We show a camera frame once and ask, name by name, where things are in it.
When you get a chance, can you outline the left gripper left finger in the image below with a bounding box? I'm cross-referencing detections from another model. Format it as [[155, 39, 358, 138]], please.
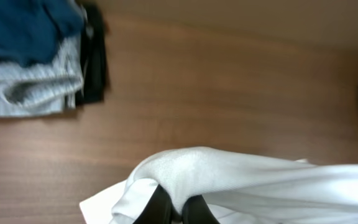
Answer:
[[134, 185, 172, 224]]

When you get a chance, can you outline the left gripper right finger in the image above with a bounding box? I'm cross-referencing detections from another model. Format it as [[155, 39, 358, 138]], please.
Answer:
[[182, 195, 219, 224]]

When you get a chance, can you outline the white shirt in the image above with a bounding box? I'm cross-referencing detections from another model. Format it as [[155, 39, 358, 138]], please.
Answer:
[[80, 147, 358, 223]]

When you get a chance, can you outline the black folded garment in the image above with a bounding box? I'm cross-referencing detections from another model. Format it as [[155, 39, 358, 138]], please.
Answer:
[[75, 2, 107, 106]]

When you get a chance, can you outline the light denim folded garment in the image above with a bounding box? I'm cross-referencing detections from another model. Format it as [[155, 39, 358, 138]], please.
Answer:
[[0, 35, 84, 117]]

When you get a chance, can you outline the blue folded garment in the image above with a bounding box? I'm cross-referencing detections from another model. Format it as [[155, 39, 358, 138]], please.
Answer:
[[0, 0, 85, 67]]

